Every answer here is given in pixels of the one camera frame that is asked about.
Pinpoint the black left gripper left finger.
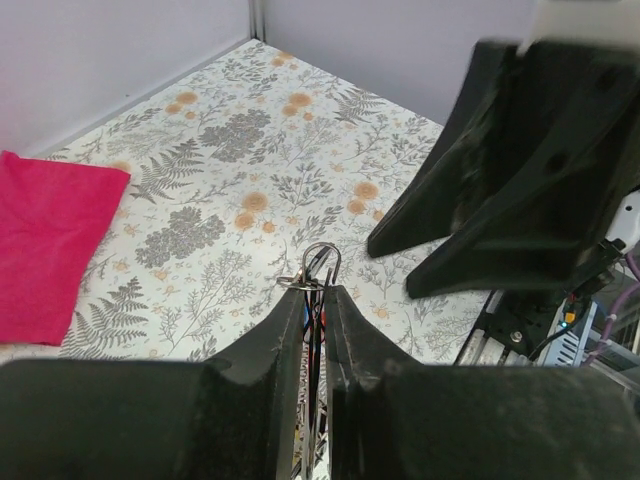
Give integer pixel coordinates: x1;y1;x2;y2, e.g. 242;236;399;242
1;289;305;479

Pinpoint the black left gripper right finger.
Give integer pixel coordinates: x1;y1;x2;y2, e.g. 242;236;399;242
327;286;639;479

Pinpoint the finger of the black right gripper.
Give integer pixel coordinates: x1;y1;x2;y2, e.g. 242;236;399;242
406;42;639;299
367;39;517;258

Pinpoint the large metal keyring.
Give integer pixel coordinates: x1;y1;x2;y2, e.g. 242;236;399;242
277;242;341;479

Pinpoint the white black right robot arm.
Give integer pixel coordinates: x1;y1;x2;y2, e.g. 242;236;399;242
367;39;639;299

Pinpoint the floral table mat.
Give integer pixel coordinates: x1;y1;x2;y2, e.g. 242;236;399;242
1;41;484;363

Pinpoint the folded pink cloth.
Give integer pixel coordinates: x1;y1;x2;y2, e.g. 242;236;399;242
1;151;130;346

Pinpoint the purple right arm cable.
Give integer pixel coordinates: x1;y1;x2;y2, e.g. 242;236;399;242
584;252;640;366

